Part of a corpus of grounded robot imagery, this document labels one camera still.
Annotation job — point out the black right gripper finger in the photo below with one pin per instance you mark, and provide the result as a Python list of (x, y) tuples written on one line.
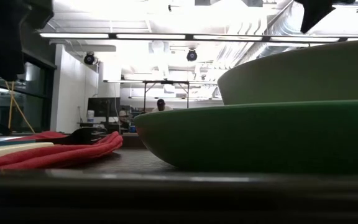
[(312, 12)]

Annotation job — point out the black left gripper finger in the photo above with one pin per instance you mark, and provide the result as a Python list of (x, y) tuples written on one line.
[(2, 56)]

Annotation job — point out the beige plastic bowl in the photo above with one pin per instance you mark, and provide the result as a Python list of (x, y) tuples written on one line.
[(306, 74)]

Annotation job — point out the red cloth napkin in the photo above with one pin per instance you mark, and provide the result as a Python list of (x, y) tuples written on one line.
[(73, 154)]

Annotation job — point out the green plastic plate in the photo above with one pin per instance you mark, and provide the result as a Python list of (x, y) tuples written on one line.
[(259, 137)]

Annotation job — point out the dark brown serving tray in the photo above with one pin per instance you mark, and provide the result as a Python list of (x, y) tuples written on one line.
[(179, 199)]

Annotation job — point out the white cup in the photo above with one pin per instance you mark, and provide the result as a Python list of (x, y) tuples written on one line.
[(90, 116)]

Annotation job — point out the black computer monitor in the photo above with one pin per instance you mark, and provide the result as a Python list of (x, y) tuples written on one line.
[(102, 107)]

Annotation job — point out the person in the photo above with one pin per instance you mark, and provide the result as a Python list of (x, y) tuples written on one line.
[(161, 105), (123, 118)]

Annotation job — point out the blue can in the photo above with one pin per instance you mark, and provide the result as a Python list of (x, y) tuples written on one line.
[(132, 128)]

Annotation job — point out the black metal rig stand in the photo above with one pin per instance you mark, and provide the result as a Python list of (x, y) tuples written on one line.
[(166, 82)]

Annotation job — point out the round black ceiling camera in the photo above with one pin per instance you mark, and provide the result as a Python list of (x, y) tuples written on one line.
[(89, 58), (191, 55)]

